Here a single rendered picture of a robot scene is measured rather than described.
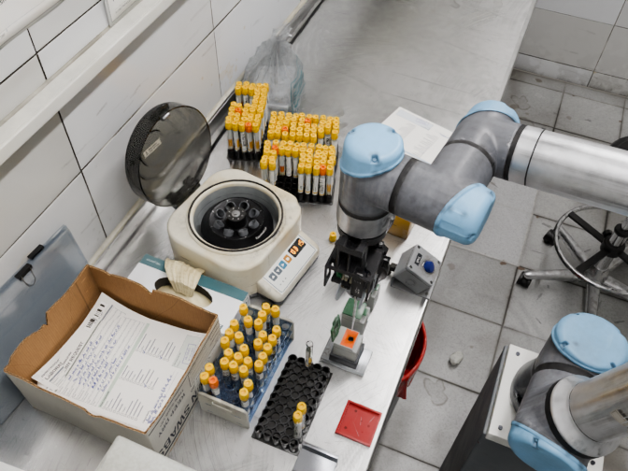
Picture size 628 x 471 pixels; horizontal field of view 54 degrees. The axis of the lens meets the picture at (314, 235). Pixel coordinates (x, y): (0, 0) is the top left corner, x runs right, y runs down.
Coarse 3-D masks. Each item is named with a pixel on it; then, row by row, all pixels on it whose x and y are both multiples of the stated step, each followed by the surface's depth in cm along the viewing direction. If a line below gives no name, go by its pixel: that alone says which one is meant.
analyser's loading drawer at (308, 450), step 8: (304, 448) 107; (312, 448) 105; (320, 448) 105; (304, 456) 106; (312, 456) 106; (320, 456) 106; (328, 456) 105; (336, 456) 104; (296, 464) 105; (304, 464) 105; (312, 464) 105; (320, 464) 105; (328, 464) 105; (336, 464) 106
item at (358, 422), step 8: (352, 408) 116; (360, 408) 116; (368, 408) 115; (344, 416) 115; (352, 416) 115; (360, 416) 115; (368, 416) 115; (376, 416) 115; (344, 424) 114; (352, 424) 114; (360, 424) 114; (368, 424) 114; (376, 424) 113; (336, 432) 112; (344, 432) 113; (352, 432) 113; (360, 432) 113; (368, 432) 113; (352, 440) 112; (360, 440) 112; (368, 440) 112
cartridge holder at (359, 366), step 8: (328, 344) 123; (328, 352) 122; (360, 352) 119; (368, 352) 122; (328, 360) 121; (336, 360) 120; (344, 360) 119; (360, 360) 121; (368, 360) 121; (344, 368) 120; (352, 368) 120; (360, 368) 120
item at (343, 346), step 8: (344, 328) 118; (336, 336) 117; (344, 336) 117; (352, 336) 117; (360, 336) 118; (336, 344) 116; (344, 344) 116; (352, 344) 116; (360, 344) 117; (336, 352) 118; (344, 352) 117; (352, 352) 116; (352, 360) 118
